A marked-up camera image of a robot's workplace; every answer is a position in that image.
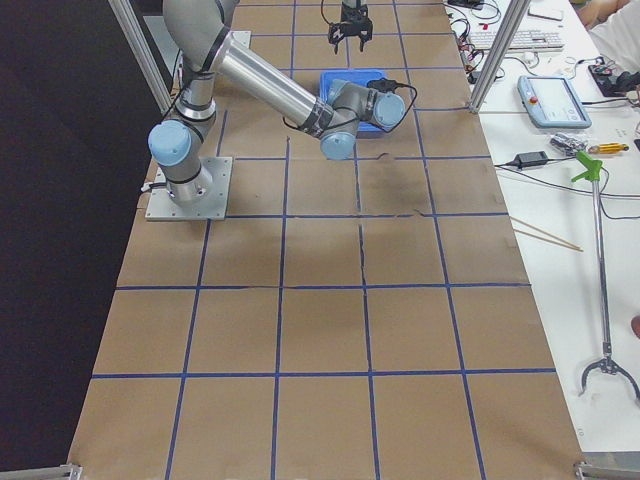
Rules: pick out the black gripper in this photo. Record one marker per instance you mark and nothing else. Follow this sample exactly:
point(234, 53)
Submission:
point(350, 11)

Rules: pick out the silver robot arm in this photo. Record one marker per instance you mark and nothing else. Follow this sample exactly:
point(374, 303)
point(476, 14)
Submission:
point(345, 3)
point(202, 31)

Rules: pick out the blue plastic tray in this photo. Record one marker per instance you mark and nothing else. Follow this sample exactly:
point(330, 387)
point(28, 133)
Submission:
point(360, 77)

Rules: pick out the white keyboard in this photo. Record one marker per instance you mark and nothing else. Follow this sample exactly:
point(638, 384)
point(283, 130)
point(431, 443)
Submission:
point(524, 40)

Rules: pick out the blue teach pendant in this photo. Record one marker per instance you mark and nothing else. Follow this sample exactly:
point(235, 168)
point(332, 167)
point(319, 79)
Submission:
point(551, 102)

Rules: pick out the black power adapter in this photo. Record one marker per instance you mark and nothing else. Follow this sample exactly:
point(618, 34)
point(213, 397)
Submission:
point(531, 159)

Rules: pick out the brown paper table cover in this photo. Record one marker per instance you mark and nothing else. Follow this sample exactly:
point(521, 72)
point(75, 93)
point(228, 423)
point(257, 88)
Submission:
point(361, 319)

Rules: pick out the yellow brass tool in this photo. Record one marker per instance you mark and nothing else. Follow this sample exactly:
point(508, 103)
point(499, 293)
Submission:
point(608, 148)

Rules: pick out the wooden chopstick pair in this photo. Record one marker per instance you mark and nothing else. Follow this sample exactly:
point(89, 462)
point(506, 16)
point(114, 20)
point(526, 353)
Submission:
point(529, 230)

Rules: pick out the aluminium frame post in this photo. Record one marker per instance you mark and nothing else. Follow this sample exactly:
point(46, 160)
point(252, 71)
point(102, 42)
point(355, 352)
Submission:
point(510, 23)

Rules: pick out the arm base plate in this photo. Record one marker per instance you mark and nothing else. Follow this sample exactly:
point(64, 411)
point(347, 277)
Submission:
point(205, 197)

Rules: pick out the green handled reach grabber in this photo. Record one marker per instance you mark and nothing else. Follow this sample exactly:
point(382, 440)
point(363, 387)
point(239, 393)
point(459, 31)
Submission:
point(606, 364)

